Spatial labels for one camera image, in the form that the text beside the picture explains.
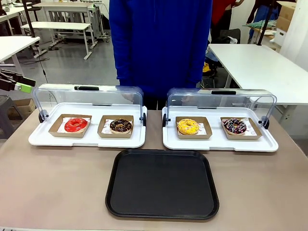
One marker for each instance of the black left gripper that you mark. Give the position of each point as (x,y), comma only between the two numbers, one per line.
(7,80)

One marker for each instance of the brown cardboard donut box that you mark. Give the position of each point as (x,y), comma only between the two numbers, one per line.
(115,136)
(54,132)
(243,137)
(195,137)

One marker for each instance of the red glazed donut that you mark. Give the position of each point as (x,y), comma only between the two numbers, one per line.
(69,126)

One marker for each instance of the white printed paper liner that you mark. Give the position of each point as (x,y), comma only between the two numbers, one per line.
(249,125)
(88,119)
(203,128)
(105,130)

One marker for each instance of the person's left forearm blue sleeve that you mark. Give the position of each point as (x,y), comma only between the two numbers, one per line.
(202,67)

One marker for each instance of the person's right forearm blue sleeve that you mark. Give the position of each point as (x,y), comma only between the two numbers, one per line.
(122,72)

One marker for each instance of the white display tray base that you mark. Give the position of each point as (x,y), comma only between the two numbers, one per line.
(43,139)

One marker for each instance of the chocolate nut donut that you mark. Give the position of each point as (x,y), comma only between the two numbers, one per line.
(114,126)

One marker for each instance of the yellow sprinkled donut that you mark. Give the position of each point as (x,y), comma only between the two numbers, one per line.
(183,129)

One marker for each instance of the black serving tray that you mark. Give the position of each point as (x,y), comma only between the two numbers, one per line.
(163,185)

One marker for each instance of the chocolate rainbow sprinkle donut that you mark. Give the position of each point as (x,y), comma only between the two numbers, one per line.
(227,128)

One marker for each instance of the person's right hand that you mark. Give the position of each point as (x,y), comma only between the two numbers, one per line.
(126,96)

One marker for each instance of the small open cardboard box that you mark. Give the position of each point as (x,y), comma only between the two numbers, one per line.
(24,106)

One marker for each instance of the grey plastic stool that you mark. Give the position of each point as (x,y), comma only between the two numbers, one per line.
(4,108)

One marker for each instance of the white table with clamp pole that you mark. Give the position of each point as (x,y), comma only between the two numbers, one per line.
(14,45)

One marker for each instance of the black clamp pole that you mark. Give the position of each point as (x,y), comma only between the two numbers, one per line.
(29,19)

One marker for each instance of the low white desk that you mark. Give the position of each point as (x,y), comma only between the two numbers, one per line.
(55,25)

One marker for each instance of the person in blue hoodie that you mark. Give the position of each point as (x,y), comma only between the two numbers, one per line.
(158,48)

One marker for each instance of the yellow cloth item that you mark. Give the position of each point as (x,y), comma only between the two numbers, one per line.
(207,67)

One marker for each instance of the right white display case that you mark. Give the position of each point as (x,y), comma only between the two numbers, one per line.
(216,145)

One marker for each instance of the black office chair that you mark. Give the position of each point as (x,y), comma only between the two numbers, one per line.
(228,36)

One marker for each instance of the person in red top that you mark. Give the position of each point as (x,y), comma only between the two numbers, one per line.
(221,9)

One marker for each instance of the large white table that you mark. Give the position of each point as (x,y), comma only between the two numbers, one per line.
(260,67)

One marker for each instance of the teal patterned item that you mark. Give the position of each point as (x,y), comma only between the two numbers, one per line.
(260,24)

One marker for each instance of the black stand pole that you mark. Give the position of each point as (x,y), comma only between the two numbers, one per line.
(263,31)

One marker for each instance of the white storage box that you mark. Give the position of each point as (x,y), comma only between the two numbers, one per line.
(280,34)

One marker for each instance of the stacked cardboard boxes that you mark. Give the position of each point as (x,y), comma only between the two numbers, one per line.
(286,16)

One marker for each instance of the white desk with frame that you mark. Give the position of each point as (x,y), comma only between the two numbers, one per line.
(67,5)

